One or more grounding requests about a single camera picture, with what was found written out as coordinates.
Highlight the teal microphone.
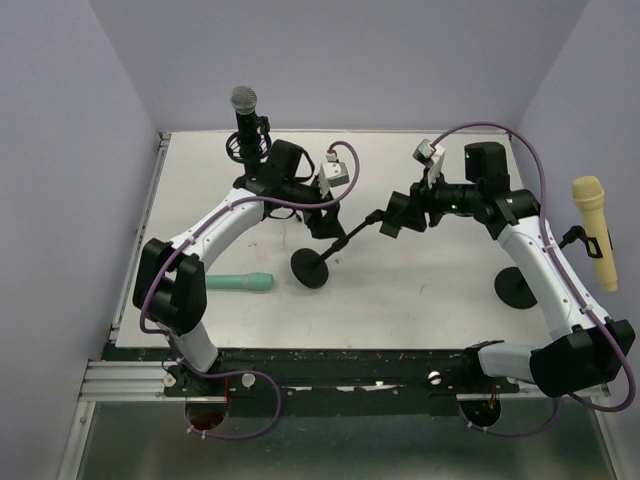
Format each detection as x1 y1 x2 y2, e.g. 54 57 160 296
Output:
205 272 275 292

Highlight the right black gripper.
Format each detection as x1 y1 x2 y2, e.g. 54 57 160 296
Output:
393 165 482 231

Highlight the black tripod mic stand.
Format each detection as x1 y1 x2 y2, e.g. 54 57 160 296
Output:
225 113 272 174

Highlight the black mounting rail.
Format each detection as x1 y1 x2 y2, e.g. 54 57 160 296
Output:
164 348 519 418

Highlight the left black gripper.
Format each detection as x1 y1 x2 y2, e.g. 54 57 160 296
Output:
282 176 347 239

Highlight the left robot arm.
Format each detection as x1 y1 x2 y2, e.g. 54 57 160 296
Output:
132 140 361 395

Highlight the cream microphone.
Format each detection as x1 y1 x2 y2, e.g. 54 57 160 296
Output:
572 176 618 292

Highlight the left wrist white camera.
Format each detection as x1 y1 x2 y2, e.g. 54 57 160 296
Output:
317 151 349 198

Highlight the black microphone silver grille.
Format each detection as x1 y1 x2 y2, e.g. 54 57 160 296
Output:
230 86 261 174

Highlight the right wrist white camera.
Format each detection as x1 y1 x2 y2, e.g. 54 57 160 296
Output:
412 139 446 188

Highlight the wrist white camera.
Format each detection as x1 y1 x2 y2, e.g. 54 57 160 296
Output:
317 151 349 198
412 139 446 188

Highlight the black round-base mic stand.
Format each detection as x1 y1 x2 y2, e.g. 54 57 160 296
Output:
290 209 386 289

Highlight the aluminium frame rail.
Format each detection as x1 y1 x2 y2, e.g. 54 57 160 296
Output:
79 349 612 401

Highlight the right black round-base stand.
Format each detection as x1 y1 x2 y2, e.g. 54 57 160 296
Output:
494 225 603 310

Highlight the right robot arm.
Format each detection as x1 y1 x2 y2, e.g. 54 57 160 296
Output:
380 140 635 398

